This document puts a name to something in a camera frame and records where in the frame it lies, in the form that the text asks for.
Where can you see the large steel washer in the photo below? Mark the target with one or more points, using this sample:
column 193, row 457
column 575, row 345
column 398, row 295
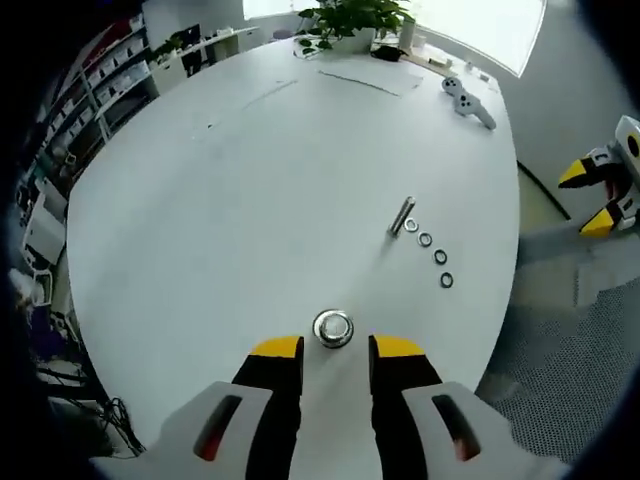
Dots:
column 316, row 327

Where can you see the small threaded steel stud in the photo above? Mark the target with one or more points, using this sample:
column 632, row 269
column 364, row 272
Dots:
column 401, row 216

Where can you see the white cabinet desk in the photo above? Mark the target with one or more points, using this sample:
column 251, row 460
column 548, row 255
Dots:
column 210, row 52

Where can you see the white cylinder device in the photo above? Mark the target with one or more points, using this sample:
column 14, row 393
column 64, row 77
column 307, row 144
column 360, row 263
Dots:
column 408, row 35

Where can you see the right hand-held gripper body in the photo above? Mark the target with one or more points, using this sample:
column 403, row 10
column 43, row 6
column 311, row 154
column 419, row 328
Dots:
column 632, row 155

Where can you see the bright window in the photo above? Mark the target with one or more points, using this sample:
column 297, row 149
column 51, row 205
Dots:
column 475, row 25

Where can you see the white game controller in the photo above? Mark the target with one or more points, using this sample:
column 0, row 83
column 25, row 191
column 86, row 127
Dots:
column 467, row 102

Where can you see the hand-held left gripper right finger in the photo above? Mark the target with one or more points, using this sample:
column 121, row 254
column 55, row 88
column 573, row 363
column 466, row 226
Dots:
column 400, row 385

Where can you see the white plant pot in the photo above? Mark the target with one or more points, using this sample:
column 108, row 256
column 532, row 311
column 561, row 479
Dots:
column 355, row 42

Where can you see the small steel washer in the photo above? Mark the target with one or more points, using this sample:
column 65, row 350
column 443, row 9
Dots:
column 435, row 257
column 442, row 280
column 406, row 225
column 420, row 239

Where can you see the green potted plant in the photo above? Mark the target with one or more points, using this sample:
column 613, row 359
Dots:
column 355, row 15

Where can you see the shelving unit with white bins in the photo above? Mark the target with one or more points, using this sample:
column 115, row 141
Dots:
column 110, row 75

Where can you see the white floor cabinet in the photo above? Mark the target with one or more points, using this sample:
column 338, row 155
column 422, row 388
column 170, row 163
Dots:
column 42, row 225

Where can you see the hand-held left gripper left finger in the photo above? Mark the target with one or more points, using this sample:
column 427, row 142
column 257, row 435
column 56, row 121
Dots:
column 275, row 385

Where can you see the white paper sheet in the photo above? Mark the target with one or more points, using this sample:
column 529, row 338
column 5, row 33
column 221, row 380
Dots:
column 370, row 77

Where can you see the small black object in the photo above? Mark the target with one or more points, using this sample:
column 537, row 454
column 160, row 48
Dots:
column 390, row 53

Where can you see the grey mesh office chair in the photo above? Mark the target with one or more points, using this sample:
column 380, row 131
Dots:
column 560, row 350

